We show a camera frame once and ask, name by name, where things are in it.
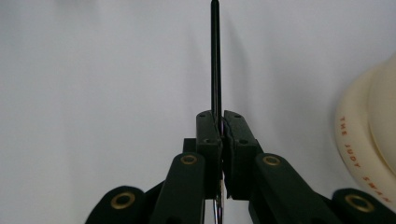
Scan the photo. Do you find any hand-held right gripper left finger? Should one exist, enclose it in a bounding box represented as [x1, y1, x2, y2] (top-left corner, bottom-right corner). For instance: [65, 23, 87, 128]
[182, 109, 224, 200]

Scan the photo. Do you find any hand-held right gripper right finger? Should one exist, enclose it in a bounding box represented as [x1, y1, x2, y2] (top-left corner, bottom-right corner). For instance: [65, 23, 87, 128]
[222, 109, 264, 201]

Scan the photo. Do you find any thin black spoolie brush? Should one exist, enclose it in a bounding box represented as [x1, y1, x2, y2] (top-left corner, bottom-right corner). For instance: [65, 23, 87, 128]
[210, 0, 226, 224]

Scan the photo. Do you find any cream duck-shaped brush holder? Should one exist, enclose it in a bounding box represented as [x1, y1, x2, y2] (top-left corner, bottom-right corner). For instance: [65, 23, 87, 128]
[334, 51, 396, 213]

